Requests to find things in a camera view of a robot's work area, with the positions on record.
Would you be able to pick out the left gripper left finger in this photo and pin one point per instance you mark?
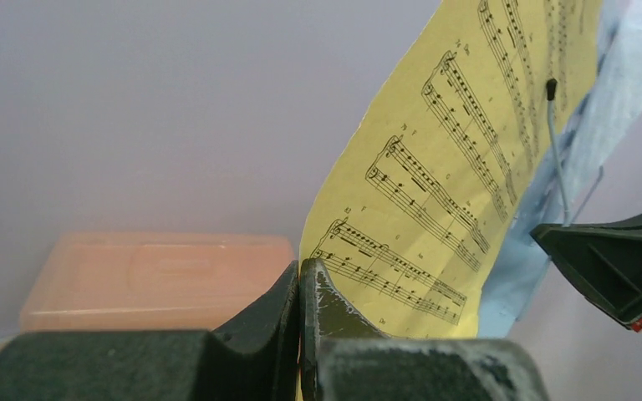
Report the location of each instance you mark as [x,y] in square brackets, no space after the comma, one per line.
[252,356]

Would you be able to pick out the yellow sheet music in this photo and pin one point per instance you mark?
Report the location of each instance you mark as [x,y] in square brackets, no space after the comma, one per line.
[410,220]

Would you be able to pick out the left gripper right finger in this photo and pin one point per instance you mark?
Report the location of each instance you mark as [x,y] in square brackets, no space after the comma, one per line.
[346,357]

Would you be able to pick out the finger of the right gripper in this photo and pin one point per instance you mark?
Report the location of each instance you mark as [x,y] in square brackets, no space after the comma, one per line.
[603,262]

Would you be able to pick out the pink plastic storage box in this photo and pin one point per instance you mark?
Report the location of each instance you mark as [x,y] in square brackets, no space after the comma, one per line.
[147,280]

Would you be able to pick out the light blue music stand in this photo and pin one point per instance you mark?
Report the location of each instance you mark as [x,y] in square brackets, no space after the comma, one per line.
[574,164]

